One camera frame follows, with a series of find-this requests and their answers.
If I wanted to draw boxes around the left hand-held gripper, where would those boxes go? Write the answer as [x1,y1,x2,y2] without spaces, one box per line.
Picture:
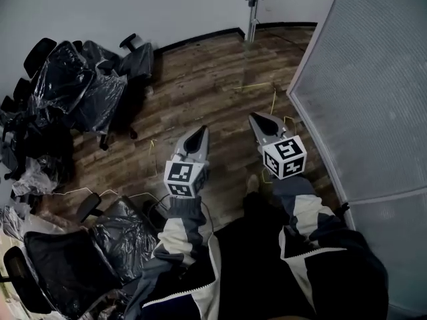
[163,125,211,199]

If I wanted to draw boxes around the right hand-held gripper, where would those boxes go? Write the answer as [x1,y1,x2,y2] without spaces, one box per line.
[248,111,307,181]

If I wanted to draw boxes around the person's left forearm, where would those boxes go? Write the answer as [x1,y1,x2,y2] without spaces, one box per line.
[151,194,220,269]

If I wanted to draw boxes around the person's right forearm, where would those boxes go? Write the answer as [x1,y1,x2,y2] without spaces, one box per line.
[270,174,350,251]

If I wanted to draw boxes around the person's shoe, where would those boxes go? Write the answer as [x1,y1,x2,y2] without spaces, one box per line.
[246,174,262,195]

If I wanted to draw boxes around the glass partition with blinds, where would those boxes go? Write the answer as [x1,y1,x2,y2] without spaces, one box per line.
[286,0,427,317]

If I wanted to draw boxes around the person's torso in jacket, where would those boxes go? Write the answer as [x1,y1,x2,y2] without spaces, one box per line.
[123,191,390,320]

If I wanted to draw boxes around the crumpled clear plastic sheet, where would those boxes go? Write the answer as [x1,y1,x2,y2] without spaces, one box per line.
[11,155,69,197]

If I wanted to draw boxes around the pile of black chair parts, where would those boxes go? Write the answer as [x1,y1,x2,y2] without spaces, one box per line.
[0,77,76,183]

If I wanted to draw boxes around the yellow packing strap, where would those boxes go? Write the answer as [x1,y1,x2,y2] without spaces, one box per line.
[282,114,298,137]
[232,81,278,113]
[147,138,159,179]

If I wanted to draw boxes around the thin white floor cable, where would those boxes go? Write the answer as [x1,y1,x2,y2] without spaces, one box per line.
[49,186,169,207]

